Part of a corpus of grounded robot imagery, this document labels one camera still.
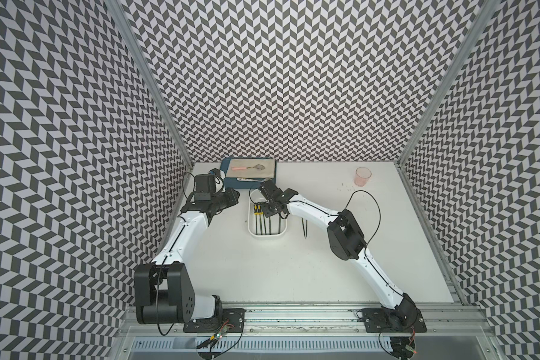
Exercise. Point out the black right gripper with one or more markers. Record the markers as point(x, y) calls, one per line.
point(267, 211)

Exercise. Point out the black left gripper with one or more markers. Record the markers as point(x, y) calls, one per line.
point(232, 199)

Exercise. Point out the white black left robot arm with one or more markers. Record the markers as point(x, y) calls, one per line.
point(163, 289)

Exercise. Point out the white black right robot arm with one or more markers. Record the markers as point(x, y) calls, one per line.
point(398, 312)

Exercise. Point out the white plastic storage box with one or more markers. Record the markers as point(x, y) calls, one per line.
point(274, 222)

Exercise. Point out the beige folded cloth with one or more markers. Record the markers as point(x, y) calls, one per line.
point(268, 172)

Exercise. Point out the teal rectangular tray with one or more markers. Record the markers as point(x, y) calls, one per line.
point(232, 182)

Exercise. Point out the pink translucent cup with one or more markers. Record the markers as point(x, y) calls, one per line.
point(362, 176)

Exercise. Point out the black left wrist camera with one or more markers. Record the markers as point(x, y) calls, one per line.
point(204, 187)

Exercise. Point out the white handled metal spoon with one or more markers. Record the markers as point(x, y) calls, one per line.
point(242, 179)

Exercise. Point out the pink handled slotted spoon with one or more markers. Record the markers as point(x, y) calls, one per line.
point(254, 167)

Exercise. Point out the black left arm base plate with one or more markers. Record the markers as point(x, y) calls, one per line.
point(233, 318)

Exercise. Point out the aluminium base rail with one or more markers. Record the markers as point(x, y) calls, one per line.
point(315, 331)

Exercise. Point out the left electronics board with wires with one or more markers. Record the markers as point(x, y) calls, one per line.
point(211, 348)

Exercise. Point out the electronics board with wires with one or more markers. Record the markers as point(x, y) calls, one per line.
point(398, 347)
point(211, 348)

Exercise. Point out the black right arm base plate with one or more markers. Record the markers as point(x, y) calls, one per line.
point(376, 320)

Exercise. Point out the right electronics board with wires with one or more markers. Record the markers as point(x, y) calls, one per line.
point(398, 347)

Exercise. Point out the aluminium corner post left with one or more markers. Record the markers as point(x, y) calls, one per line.
point(123, 26)

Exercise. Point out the aluminium corner post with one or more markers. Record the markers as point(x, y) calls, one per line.
point(467, 45)
point(123, 26)

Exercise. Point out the aluminium corner post right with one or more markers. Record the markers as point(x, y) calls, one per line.
point(467, 45)

